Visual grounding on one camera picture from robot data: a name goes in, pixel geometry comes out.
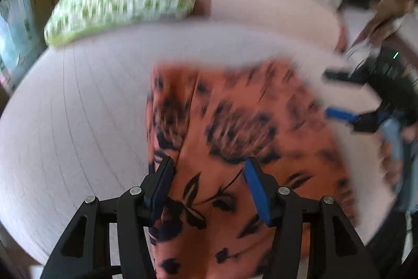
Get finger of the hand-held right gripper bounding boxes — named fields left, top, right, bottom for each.
left=323, top=68, right=368, bottom=85
left=326, top=106, right=382, bottom=133

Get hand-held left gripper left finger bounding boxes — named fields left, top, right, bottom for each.
left=39, top=156, right=176, bottom=279

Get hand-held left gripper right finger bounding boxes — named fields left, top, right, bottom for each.
left=243, top=157, right=380, bottom=279

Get orange floral garment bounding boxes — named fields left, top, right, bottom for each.
left=145, top=58, right=358, bottom=279

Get person's right hand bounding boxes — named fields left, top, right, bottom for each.
left=379, top=125, right=418, bottom=193

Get brown cloth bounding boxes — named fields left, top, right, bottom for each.
left=351, top=0, right=417, bottom=47

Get pink pillow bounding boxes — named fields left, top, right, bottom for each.
left=191, top=0, right=348, bottom=52

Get white quilted mattress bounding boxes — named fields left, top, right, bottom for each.
left=0, top=18, right=397, bottom=266

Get person's black pants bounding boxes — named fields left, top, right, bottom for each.
left=366, top=210, right=418, bottom=279

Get green patterned pillow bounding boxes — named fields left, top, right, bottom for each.
left=44, top=0, right=196, bottom=49

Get window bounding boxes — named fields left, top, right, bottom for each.
left=0, top=0, right=44, bottom=90

